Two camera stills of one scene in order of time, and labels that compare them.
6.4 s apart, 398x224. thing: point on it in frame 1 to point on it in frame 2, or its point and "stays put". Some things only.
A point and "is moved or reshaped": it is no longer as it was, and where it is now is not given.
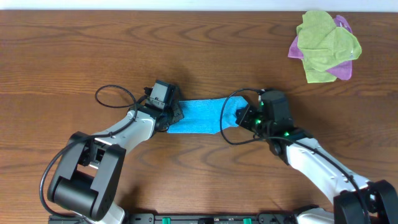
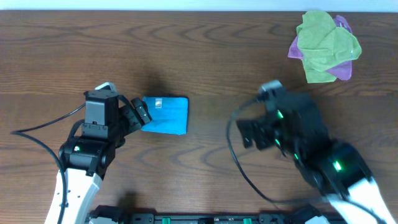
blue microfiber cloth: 204,116 is moved or reshaped
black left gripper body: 173,115 to 134,113
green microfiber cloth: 324,45 stays put
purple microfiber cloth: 341,71 stays put
